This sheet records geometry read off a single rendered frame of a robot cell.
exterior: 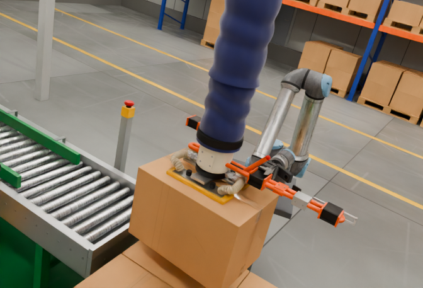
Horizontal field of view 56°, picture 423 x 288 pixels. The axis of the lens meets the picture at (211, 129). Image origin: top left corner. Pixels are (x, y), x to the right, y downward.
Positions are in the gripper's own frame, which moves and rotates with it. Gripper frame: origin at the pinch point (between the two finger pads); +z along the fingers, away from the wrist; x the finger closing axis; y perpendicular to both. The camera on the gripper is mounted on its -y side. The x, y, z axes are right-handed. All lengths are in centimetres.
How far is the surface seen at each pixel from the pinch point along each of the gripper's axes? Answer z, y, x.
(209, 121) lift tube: 9.4, 30.1, 20.4
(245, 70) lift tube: 8, 20, 47
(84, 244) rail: 35, 71, -60
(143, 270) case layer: 23, 41, -66
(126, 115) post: -45, 120, -25
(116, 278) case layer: 36, 46, -66
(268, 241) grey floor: -126, 16, -120
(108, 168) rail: -29, 117, -61
